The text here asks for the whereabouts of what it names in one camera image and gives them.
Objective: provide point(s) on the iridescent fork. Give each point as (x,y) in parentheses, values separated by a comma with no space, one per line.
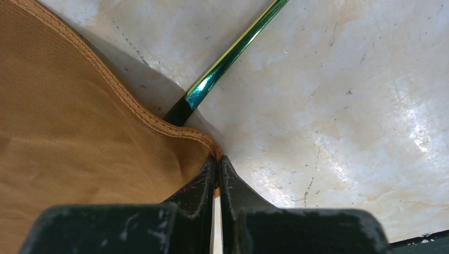
(189,102)

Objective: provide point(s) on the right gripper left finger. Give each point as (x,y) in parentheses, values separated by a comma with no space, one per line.
(181,224)

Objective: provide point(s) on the brown cloth napkin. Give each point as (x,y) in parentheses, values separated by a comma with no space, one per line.
(71,133)

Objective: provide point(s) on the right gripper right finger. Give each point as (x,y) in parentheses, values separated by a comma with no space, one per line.
(251,224)

